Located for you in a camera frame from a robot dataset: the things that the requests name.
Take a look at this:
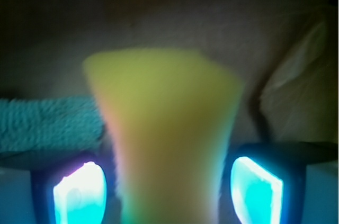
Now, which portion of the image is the yellow sponge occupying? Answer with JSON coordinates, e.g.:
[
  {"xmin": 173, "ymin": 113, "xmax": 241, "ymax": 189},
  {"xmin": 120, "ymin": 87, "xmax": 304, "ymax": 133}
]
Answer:
[{"xmin": 83, "ymin": 48, "xmax": 245, "ymax": 223}]

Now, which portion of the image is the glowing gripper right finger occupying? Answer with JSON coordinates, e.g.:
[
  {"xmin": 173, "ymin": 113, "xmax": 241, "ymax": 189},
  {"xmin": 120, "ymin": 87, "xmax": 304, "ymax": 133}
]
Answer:
[{"xmin": 228, "ymin": 142, "xmax": 306, "ymax": 223}]

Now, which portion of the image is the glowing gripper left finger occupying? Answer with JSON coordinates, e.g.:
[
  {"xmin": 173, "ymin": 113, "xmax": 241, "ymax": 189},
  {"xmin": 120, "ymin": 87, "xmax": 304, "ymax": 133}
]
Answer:
[{"xmin": 31, "ymin": 152, "xmax": 109, "ymax": 223}]

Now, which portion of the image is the light blue towel cloth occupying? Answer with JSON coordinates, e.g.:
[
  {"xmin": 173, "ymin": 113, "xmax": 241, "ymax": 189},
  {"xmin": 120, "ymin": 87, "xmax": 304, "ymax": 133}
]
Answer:
[{"xmin": 1, "ymin": 96, "xmax": 104, "ymax": 153}]

